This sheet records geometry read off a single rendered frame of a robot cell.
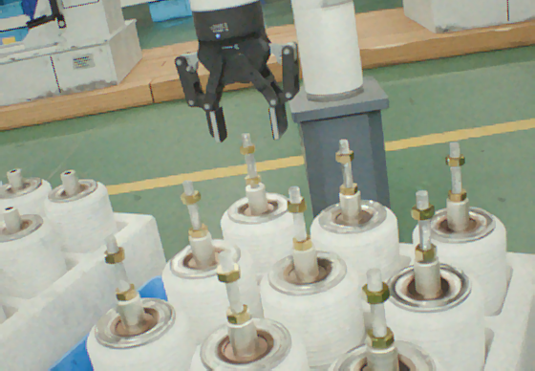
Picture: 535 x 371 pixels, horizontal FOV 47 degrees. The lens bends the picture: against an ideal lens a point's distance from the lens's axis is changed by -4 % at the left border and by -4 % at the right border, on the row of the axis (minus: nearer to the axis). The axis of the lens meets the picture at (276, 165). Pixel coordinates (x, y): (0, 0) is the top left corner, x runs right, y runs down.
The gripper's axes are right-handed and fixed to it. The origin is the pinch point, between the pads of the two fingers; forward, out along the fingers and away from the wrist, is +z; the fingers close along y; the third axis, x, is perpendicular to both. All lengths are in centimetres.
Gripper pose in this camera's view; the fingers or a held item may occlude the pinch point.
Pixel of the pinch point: (247, 127)
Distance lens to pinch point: 72.0
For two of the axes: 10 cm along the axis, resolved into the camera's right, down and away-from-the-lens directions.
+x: 2.8, -4.0, 8.7
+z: 1.5, 9.2, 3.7
